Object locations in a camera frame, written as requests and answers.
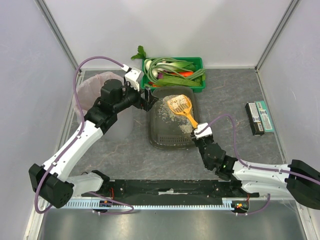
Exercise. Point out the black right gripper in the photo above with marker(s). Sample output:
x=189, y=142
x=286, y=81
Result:
x=198, y=139

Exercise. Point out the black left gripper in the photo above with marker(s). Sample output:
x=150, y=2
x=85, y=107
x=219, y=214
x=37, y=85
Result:
x=144, y=100

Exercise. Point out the dark grey litter tray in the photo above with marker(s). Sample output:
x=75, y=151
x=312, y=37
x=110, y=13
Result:
x=167, y=130

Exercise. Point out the yellow litter scoop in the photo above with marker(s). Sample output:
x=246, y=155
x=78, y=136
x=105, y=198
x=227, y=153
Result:
x=181, y=105

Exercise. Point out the pink plastic trash bag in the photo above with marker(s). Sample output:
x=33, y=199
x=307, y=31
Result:
x=89, y=90

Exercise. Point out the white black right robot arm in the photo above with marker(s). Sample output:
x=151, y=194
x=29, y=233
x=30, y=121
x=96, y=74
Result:
x=297, y=179

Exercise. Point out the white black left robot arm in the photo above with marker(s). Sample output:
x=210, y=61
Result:
x=51, y=180

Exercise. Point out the black box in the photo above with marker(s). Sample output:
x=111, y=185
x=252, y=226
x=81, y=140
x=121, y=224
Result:
x=254, y=119

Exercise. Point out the teal box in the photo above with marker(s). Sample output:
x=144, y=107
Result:
x=265, y=117

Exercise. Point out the purple onion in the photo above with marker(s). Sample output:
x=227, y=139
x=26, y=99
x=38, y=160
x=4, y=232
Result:
x=161, y=75

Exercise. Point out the green spinach leaves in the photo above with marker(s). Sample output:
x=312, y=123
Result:
x=169, y=81

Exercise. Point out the long green beans bundle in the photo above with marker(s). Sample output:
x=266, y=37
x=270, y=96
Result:
x=159, y=68

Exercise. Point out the white radish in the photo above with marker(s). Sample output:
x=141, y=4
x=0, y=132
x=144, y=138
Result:
x=147, y=65

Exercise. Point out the grey trash bin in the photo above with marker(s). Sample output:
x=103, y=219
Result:
x=122, y=128

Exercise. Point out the orange carrot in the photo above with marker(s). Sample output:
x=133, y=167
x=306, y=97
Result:
x=186, y=73

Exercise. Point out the green leafy sprig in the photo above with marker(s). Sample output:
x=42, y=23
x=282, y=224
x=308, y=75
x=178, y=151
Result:
x=141, y=54

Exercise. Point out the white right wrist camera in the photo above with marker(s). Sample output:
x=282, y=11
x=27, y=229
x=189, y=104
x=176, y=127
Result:
x=203, y=130

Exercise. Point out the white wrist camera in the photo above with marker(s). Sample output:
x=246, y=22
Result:
x=203, y=130
x=132, y=77

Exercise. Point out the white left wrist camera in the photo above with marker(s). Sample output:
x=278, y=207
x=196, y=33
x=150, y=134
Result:
x=132, y=77

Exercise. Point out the slotted cable duct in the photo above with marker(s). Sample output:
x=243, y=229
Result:
x=94, y=203

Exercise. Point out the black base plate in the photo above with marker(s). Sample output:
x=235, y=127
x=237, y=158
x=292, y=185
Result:
x=192, y=191

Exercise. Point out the aluminium frame post left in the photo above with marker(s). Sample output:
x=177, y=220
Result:
x=42, y=5

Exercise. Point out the aluminium frame post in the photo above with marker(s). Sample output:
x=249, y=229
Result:
x=42, y=5
x=277, y=33

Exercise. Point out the aluminium frame post right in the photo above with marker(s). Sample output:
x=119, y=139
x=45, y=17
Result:
x=277, y=33

